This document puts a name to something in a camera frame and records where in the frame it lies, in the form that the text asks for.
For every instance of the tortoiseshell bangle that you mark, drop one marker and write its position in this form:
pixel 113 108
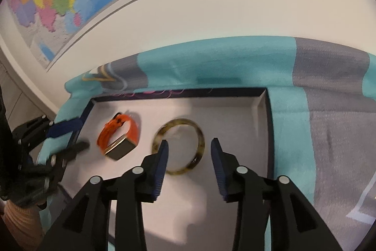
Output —
pixel 188 144

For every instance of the teal grey patterned bedsheet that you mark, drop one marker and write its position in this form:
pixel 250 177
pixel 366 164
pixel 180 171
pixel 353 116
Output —
pixel 287 106

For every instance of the orange strap smartwatch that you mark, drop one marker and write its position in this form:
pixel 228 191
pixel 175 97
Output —
pixel 118 137

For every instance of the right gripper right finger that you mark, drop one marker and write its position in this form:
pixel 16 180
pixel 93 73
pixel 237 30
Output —
pixel 263 203

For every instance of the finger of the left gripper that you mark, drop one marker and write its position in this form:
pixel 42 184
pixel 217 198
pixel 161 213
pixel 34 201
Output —
pixel 65 156
pixel 64 127

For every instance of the white shallow tray box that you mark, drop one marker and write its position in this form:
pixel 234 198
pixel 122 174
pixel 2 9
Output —
pixel 190 213

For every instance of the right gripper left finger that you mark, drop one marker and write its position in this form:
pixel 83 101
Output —
pixel 84 223

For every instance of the pink sweater left forearm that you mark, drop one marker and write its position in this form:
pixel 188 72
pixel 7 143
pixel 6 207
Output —
pixel 24 224

